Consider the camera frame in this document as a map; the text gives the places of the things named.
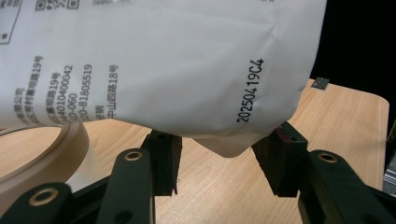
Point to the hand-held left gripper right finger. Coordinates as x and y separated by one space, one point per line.
281 161

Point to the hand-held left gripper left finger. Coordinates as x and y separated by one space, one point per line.
163 165

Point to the white and blue pouch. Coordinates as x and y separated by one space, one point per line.
155 62

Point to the clear jar with beige rim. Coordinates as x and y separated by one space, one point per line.
46 165

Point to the grey tape piece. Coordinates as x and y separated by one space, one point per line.
321 83

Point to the metal floor rail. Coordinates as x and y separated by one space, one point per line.
390 175

